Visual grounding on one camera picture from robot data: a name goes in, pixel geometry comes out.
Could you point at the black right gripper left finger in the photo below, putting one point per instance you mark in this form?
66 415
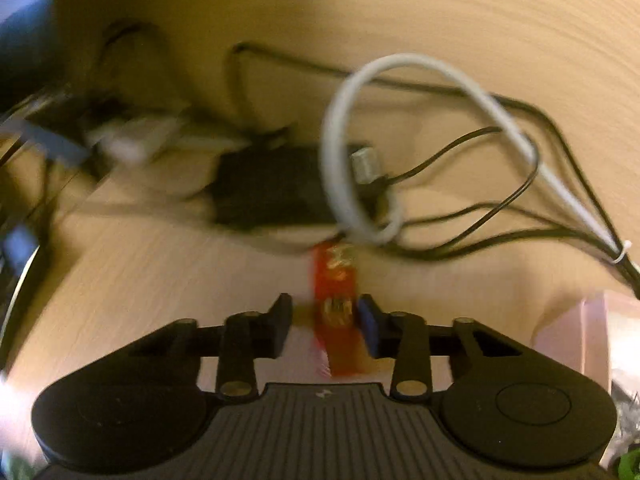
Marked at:
271 328

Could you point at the black power adapter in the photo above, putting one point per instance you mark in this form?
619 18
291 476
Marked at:
259 187

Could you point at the pink cardboard box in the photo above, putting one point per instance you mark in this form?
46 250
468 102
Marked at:
599 338

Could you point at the red snack packet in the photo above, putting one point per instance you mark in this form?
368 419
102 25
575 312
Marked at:
335 314

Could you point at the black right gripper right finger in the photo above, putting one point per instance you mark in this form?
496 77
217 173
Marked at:
377 328

